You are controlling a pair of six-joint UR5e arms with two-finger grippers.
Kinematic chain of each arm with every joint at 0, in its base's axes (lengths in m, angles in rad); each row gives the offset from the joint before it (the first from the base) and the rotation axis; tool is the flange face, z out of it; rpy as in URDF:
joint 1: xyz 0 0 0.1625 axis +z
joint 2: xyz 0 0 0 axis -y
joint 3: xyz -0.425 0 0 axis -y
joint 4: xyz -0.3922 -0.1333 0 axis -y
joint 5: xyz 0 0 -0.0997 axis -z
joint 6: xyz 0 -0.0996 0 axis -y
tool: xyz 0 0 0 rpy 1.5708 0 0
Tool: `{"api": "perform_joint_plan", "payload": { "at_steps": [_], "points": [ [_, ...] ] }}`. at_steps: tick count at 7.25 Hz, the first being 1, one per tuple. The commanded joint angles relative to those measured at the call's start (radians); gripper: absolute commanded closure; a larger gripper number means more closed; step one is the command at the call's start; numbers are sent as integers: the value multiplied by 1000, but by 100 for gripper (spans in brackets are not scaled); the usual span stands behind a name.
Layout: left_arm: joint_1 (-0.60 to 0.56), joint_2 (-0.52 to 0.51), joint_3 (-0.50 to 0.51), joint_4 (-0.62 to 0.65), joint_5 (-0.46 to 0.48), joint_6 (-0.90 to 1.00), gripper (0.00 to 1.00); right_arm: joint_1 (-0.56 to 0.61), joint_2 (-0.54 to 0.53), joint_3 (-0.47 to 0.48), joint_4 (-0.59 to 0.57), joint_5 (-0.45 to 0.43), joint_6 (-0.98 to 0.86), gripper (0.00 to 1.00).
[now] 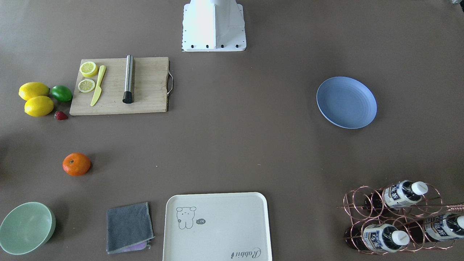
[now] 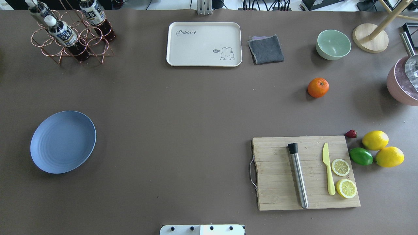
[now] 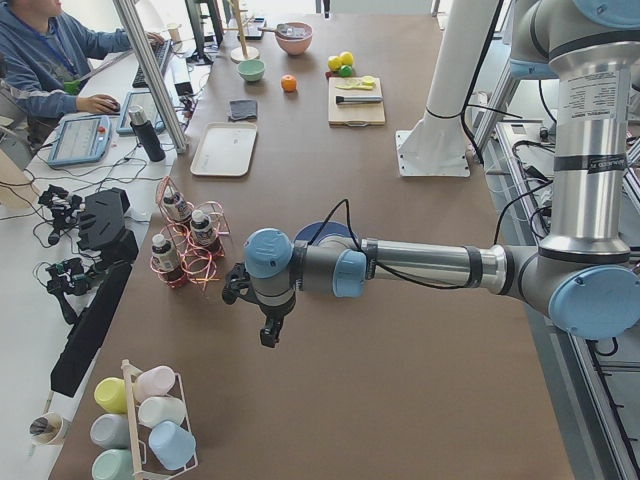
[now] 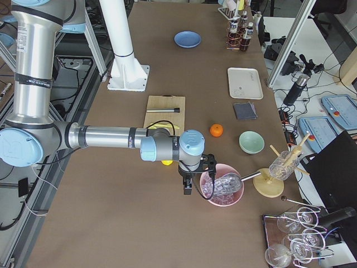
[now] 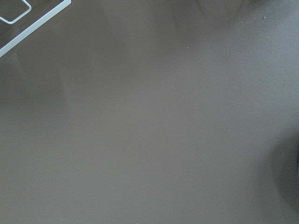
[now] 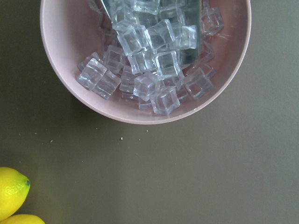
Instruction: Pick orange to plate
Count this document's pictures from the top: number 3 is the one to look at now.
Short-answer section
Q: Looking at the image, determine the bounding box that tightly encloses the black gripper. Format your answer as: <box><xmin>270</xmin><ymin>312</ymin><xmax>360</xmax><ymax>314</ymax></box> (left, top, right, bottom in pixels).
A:
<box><xmin>222</xmin><ymin>263</ymin><xmax>295</xmax><ymax>348</ymax></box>

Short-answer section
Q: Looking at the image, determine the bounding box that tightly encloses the blue plate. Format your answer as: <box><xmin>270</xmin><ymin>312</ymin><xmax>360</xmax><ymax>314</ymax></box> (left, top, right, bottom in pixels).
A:
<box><xmin>294</xmin><ymin>221</ymin><xmax>351</xmax><ymax>245</ymax></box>

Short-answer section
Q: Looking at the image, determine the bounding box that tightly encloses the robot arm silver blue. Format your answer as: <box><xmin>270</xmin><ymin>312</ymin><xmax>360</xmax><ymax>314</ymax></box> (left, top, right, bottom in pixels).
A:
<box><xmin>222</xmin><ymin>1</ymin><xmax>639</xmax><ymax>347</ymax></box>

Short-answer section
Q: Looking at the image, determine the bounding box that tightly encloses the dark drink bottle middle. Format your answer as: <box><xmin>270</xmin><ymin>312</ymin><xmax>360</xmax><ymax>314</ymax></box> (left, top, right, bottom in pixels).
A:
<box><xmin>190</xmin><ymin>209</ymin><xmax>221</xmax><ymax>253</ymax></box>

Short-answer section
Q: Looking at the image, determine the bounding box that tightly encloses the dark drink bottle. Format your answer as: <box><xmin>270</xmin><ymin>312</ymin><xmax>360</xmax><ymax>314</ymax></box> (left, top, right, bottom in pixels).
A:
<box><xmin>190</xmin><ymin>209</ymin><xmax>221</xmax><ymax>253</ymax></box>
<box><xmin>151</xmin><ymin>233</ymin><xmax>187</xmax><ymax>288</ymax></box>
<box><xmin>162</xmin><ymin>191</ymin><xmax>193</xmax><ymax>230</ymax></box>

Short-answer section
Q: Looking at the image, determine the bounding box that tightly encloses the pink cup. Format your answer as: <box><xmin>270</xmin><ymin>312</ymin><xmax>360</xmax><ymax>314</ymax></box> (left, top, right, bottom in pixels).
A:
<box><xmin>133</xmin><ymin>365</ymin><xmax>175</xmax><ymax>402</ymax></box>

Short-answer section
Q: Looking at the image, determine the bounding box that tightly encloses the dark drink bottle front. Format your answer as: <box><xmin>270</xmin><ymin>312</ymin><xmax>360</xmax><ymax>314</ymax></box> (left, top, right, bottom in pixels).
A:
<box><xmin>151</xmin><ymin>233</ymin><xmax>187</xmax><ymax>288</ymax></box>

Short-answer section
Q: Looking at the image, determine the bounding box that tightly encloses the white cup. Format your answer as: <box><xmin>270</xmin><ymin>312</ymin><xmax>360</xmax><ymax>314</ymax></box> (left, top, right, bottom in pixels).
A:
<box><xmin>138</xmin><ymin>396</ymin><xmax>186</xmax><ymax>428</ymax></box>

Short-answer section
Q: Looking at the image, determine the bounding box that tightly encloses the light blue cup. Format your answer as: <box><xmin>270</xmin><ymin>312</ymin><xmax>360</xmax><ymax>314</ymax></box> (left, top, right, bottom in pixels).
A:
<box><xmin>149</xmin><ymin>420</ymin><xmax>196</xmax><ymax>470</ymax></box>

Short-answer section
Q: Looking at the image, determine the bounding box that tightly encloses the dark drink bottle back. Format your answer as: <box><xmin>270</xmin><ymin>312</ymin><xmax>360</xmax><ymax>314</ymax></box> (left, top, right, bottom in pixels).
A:
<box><xmin>162</xmin><ymin>191</ymin><xmax>193</xmax><ymax>230</ymax></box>

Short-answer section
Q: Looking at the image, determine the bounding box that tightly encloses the yellow cup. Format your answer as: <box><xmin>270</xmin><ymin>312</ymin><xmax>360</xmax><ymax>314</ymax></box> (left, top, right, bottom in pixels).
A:
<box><xmin>94</xmin><ymin>377</ymin><xmax>127</xmax><ymax>414</ymax></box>

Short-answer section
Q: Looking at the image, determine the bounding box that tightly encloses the grey cup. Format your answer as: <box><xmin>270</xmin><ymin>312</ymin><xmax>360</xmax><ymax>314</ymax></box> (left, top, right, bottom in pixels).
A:
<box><xmin>90</xmin><ymin>413</ymin><xmax>130</xmax><ymax>450</ymax></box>

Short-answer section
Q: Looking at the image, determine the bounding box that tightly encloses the cream rectangular tray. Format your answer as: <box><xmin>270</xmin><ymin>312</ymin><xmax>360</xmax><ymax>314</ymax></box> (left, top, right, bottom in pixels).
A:
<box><xmin>190</xmin><ymin>122</ymin><xmax>257</xmax><ymax>177</ymax></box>

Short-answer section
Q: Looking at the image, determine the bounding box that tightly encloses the mint green cup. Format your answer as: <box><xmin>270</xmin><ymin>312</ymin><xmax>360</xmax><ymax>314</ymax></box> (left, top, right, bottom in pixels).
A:
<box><xmin>91</xmin><ymin>449</ymin><xmax>134</xmax><ymax>480</ymax></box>

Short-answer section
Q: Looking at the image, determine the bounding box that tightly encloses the black handheld gripper device lower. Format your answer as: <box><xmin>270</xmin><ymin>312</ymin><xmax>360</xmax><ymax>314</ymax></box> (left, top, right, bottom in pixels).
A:
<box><xmin>45</xmin><ymin>257</ymin><xmax>100</xmax><ymax>325</ymax></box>

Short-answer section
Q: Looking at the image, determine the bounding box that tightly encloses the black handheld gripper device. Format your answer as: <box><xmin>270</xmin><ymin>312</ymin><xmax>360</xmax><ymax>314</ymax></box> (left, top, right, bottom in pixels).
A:
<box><xmin>38</xmin><ymin>184</ymin><xmax>84</xmax><ymax>246</ymax></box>
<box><xmin>45</xmin><ymin>257</ymin><xmax>100</xmax><ymax>325</ymax></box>

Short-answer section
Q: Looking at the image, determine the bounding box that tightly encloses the grey folded cloth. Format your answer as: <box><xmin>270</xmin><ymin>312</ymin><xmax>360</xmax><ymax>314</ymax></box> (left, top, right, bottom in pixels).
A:
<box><xmin>228</xmin><ymin>99</ymin><xmax>258</xmax><ymax>122</ymax></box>

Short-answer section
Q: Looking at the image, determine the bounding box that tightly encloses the wooden cutting board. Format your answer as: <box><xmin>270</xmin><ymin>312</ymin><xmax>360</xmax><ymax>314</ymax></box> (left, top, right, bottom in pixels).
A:
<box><xmin>328</xmin><ymin>76</ymin><xmax>386</xmax><ymax>126</ymax></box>

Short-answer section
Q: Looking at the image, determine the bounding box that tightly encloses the black handheld gripper device upper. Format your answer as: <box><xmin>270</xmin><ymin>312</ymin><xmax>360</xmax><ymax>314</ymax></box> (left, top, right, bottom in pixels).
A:
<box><xmin>38</xmin><ymin>184</ymin><xmax>84</xmax><ymax>246</ymax></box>

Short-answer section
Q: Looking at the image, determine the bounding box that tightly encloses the orange mandarin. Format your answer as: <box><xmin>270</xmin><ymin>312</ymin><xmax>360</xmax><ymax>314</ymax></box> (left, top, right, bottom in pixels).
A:
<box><xmin>280</xmin><ymin>74</ymin><xmax>298</xmax><ymax>93</ymax></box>

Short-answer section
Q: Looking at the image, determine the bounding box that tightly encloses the black thermos bottle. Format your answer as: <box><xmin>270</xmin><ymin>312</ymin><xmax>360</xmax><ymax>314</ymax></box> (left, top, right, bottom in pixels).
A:
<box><xmin>128</xmin><ymin>105</ymin><xmax>166</xmax><ymax>162</ymax></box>

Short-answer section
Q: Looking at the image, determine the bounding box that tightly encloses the mint green bowl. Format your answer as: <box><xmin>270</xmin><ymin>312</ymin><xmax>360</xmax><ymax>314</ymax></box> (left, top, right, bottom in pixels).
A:
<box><xmin>237</xmin><ymin>59</ymin><xmax>265</xmax><ymax>82</ymax></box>

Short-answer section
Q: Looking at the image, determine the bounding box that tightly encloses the yellow plastic knife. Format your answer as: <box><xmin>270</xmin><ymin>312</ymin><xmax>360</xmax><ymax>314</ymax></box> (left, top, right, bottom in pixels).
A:
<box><xmin>335</xmin><ymin>83</ymin><xmax>375</xmax><ymax>91</ymax></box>

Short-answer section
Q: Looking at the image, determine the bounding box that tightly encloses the blue teach pendant far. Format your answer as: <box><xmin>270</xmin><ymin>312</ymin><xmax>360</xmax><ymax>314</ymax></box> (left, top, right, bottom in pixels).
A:
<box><xmin>116</xmin><ymin>90</ymin><xmax>165</xmax><ymax>136</ymax></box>

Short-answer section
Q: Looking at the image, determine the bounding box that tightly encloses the blue teach pendant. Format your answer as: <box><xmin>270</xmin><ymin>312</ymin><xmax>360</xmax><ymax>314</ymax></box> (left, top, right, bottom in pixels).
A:
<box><xmin>116</xmin><ymin>90</ymin><xmax>165</xmax><ymax>136</ymax></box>
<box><xmin>47</xmin><ymin>115</ymin><xmax>111</xmax><ymax>167</ymax></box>

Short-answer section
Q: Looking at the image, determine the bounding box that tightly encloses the blue teach pendant near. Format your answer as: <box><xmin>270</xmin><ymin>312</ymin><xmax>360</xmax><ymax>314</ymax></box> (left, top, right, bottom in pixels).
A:
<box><xmin>47</xmin><ymin>115</ymin><xmax>111</xmax><ymax>167</ymax></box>

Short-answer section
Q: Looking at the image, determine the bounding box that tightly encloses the green lime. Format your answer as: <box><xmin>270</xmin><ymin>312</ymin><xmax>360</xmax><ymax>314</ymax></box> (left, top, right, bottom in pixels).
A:
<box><xmin>337</xmin><ymin>65</ymin><xmax>353</xmax><ymax>78</ymax></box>

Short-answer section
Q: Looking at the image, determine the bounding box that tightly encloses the yellow lemon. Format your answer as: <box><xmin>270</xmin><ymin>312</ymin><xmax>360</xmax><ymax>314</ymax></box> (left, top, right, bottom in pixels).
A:
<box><xmin>327</xmin><ymin>56</ymin><xmax>342</xmax><ymax>72</ymax></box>
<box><xmin>339</xmin><ymin>51</ymin><xmax>354</xmax><ymax>66</ymax></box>

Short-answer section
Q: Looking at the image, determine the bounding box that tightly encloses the pink bowl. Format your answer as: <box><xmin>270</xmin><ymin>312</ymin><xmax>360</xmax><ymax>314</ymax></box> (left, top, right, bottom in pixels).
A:
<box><xmin>275</xmin><ymin>22</ymin><xmax>313</xmax><ymax>56</ymax></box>

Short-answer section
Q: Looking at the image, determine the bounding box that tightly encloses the clear ice cubes pile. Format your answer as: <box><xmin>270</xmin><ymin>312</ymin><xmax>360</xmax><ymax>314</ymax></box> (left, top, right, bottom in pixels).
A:
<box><xmin>278</xmin><ymin>24</ymin><xmax>307</xmax><ymax>39</ymax></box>

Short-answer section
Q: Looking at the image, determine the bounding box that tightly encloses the black keyboard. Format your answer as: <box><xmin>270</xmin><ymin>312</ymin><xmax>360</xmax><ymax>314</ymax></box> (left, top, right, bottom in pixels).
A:
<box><xmin>131</xmin><ymin>38</ymin><xmax>175</xmax><ymax>89</ymax></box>

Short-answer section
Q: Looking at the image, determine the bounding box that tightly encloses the metal ice scoop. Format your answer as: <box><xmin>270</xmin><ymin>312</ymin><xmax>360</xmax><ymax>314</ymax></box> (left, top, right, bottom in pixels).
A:
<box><xmin>259</xmin><ymin>23</ymin><xmax>305</xmax><ymax>38</ymax></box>

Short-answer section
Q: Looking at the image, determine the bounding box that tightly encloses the copper wire bottle rack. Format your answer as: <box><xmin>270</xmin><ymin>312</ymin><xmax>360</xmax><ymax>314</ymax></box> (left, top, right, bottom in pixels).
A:
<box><xmin>149</xmin><ymin>176</ymin><xmax>230</xmax><ymax>290</ymax></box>

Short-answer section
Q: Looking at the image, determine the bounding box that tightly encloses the white wire cup rack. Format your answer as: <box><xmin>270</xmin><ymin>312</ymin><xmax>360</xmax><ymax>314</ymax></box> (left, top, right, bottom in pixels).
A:
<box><xmin>121</xmin><ymin>360</ymin><xmax>199</xmax><ymax>479</ymax></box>

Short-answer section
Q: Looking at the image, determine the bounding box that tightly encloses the aluminium frame post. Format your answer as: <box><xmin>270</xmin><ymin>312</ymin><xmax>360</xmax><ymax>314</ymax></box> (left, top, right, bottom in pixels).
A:
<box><xmin>113</xmin><ymin>0</ymin><xmax>188</xmax><ymax>154</ymax></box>

